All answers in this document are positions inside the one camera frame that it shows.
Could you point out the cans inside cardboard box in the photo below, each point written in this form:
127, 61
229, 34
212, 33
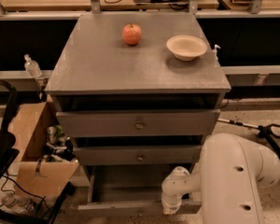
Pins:
58, 147

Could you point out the grey bottom drawer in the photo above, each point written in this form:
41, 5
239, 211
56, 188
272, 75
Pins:
125, 190

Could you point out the grey top drawer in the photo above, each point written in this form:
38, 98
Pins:
129, 123

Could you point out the clear sanitizer bottle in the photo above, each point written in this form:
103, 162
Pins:
32, 67

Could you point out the white pump bottle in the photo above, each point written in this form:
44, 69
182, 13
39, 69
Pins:
216, 49

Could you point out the grey drawer cabinet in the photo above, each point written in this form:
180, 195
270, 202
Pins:
99, 72

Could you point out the brown cardboard box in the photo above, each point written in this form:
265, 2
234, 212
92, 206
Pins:
41, 178

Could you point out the grey drawer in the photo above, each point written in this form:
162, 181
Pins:
133, 155
125, 190
129, 123

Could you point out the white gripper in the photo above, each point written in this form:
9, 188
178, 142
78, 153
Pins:
172, 192

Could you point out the black floor stand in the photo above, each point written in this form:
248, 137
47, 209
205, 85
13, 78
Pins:
264, 132

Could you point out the white paper bowl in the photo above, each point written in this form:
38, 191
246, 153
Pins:
186, 47

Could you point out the grey middle drawer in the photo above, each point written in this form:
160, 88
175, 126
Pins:
133, 155

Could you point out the black cart frame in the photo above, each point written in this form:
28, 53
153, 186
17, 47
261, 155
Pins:
8, 154

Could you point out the red apple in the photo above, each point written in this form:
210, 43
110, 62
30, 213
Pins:
131, 34

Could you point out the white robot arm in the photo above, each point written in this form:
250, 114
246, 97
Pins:
232, 169

